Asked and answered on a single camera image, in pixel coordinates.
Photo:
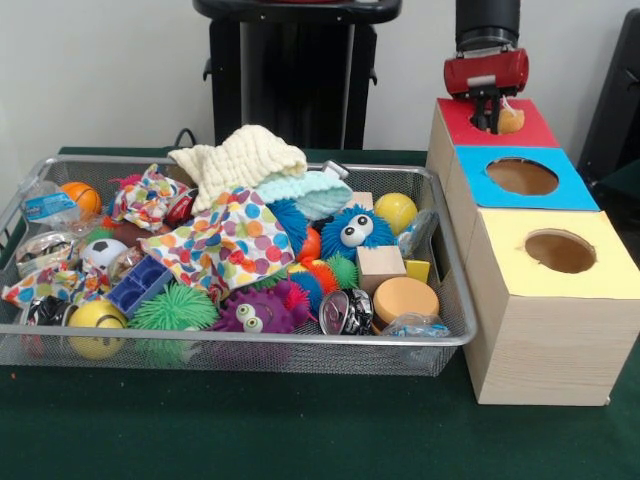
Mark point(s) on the cream waffle cloth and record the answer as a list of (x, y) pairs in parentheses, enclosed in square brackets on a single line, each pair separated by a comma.
[(240, 160)]

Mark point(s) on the wooden cube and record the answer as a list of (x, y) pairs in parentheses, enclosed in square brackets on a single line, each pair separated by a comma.
[(380, 268)]

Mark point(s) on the yellow smiley ball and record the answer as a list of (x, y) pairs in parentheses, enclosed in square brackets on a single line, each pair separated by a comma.
[(97, 328)]

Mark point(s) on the round wooden disc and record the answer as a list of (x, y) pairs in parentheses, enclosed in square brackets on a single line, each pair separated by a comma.
[(405, 300)]

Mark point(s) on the clear mesh bin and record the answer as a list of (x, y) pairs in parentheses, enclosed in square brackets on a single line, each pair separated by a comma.
[(445, 300)]

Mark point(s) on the purple plastic block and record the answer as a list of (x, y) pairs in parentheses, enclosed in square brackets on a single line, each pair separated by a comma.
[(140, 285)]

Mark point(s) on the clear crumpled plastic packet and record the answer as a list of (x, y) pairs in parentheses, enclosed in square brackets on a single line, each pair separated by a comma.
[(416, 325)]

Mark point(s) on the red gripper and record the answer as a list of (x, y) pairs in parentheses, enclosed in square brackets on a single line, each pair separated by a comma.
[(486, 73)]

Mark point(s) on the small orange basketball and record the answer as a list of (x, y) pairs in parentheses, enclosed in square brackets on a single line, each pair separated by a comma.
[(82, 198)]

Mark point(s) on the clear plastic bottle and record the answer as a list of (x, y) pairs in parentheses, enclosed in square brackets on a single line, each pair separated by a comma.
[(48, 205)]

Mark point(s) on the yellow block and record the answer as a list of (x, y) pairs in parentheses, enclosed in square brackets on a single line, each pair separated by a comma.
[(418, 270)]

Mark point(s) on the small black white soccer ball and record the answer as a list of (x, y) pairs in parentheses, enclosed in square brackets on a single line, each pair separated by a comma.
[(102, 255)]

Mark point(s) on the black chair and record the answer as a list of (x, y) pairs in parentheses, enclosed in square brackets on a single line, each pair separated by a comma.
[(615, 110)]

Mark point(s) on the mint green knit cloth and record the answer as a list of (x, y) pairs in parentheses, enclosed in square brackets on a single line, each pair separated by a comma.
[(308, 193)]

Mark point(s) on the large polka dot cloth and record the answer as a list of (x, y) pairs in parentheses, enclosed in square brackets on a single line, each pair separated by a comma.
[(225, 245)]

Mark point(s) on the teal blue spiky ball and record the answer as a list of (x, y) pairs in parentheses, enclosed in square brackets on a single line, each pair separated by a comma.
[(291, 222)]

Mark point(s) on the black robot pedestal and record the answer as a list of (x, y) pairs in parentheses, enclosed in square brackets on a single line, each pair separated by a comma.
[(300, 80)]

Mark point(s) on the clear blue plastic packet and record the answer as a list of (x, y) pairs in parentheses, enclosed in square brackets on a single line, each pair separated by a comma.
[(418, 232)]

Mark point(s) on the blue fuzzy ball with eyes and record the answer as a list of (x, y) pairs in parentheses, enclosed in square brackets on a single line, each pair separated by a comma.
[(356, 231)]

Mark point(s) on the purple spiky ball with eyes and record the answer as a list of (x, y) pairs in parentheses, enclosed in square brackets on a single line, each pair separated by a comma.
[(258, 310)]

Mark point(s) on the large green spiky ball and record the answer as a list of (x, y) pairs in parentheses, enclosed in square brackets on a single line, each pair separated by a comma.
[(172, 306)]

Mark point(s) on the tan plush animal toy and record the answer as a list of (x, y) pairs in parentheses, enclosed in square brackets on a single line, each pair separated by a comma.
[(512, 120)]

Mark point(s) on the wooden box with three holes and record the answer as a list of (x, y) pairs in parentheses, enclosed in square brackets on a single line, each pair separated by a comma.
[(545, 330)]

